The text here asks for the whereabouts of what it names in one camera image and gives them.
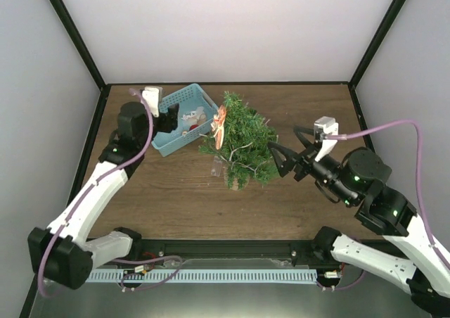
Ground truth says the light blue cable duct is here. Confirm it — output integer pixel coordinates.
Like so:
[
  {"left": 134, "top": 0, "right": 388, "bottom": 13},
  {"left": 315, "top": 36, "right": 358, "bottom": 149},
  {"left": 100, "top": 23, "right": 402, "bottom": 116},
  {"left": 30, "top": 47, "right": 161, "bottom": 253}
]
[{"left": 86, "top": 269, "right": 317, "bottom": 284}]

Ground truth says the black frame post left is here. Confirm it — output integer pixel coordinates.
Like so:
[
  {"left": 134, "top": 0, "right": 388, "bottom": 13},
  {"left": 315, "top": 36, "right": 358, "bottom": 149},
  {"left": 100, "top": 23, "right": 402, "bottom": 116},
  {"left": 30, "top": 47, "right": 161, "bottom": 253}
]
[{"left": 49, "top": 0, "right": 106, "bottom": 90}]

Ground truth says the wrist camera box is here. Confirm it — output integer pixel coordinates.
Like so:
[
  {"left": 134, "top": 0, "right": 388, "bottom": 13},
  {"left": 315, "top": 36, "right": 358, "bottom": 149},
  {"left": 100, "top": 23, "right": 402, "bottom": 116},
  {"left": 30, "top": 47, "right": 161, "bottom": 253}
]
[
  {"left": 141, "top": 86, "right": 164, "bottom": 118},
  {"left": 313, "top": 116, "right": 339, "bottom": 162}
]

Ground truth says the black frame post right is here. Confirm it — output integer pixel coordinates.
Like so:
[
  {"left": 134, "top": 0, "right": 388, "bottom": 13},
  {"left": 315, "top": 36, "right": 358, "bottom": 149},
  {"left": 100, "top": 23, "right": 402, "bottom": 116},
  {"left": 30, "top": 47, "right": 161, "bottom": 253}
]
[{"left": 349, "top": 0, "right": 406, "bottom": 87}]

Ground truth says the clear battery box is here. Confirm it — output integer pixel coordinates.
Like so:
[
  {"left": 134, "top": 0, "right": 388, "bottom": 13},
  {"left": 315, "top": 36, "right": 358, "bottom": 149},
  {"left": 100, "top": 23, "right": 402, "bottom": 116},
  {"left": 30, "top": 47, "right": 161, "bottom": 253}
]
[{"left": 211, "top": 156, "right": 223, "bottom": 177}]

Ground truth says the small green christmas tree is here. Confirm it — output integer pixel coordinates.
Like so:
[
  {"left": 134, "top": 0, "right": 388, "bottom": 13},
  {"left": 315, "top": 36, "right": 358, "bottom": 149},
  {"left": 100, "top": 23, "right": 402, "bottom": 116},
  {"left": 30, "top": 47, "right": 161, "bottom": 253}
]
[{"left": 199, "top": 91, "right": 278, "bottom": 191}]

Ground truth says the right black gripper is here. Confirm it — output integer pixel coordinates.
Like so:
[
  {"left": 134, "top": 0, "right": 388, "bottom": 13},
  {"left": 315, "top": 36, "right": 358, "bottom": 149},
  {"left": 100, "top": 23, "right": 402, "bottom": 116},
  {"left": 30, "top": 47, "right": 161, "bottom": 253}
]
[{"left": 268, "top": 126, "right": 356, "bottom": 205}]

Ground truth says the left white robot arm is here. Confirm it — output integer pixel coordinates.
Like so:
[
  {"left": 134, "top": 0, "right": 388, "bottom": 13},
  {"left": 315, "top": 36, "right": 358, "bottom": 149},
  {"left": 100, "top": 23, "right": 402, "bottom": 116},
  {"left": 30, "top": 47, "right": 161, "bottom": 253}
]
[{"left": 27, "top": 101, "right": 179, "bottom": 297}]

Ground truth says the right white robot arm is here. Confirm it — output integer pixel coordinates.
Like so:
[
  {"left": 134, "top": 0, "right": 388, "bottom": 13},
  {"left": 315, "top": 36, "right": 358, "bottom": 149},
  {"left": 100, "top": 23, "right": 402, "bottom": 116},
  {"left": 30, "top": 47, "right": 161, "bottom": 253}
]
[{"left": 268, "top": 126, "right": 449, "bottom": 317}]

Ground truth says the gingerbread figure ornament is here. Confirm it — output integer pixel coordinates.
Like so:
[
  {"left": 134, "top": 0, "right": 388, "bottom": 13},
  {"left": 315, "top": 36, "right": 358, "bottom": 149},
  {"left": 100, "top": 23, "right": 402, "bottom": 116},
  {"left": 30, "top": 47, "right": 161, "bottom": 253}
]
[{"left": 211, "top": 105, "right": 227, "bottom": 150}]

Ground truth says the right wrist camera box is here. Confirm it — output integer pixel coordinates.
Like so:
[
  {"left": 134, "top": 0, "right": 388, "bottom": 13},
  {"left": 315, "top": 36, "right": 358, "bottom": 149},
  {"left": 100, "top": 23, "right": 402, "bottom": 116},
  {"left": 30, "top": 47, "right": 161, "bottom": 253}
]
[{"left": 313, "top": 116, "right": 339, "bottom": 162}]

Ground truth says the clear led light string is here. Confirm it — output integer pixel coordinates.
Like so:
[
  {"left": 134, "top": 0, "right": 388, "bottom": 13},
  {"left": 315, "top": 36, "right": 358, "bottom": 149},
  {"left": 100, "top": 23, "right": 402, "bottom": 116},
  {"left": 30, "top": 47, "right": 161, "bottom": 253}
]
[{"left": 198, "top": 99, "right": 281, "bottom": 174}]

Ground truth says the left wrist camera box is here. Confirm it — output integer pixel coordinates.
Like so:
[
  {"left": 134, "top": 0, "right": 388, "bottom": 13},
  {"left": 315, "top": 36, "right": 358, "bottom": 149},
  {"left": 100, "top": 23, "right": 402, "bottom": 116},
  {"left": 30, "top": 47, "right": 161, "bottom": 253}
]
[{"left": 141, "top": 86, "right": 164, "bottom": 118}]

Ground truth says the black aluminium front rail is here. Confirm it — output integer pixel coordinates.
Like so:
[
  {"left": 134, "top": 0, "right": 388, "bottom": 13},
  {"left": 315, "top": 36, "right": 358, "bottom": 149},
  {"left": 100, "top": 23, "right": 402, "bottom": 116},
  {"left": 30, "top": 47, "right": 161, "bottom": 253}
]
[{"left": 134, "top": 239, "right": 324, "bottom": 265}]

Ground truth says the blue plastic basket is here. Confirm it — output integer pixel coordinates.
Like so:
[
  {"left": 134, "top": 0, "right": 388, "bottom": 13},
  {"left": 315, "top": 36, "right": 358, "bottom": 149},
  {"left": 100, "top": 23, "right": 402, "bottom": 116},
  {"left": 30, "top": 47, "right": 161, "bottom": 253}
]
[{"left": 152, "top": 84, "right": 218, "bottom": 157}]

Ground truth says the black frame post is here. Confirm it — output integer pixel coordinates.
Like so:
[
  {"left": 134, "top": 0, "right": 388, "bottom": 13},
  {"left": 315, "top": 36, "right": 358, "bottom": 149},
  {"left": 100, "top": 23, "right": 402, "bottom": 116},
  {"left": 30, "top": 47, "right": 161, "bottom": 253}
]
[
  {"left": 49, "top": 0, "right": 106, "bottom": 90},
  {"left": 349, "top": 0, "right": 406, "bottom": 87}
]

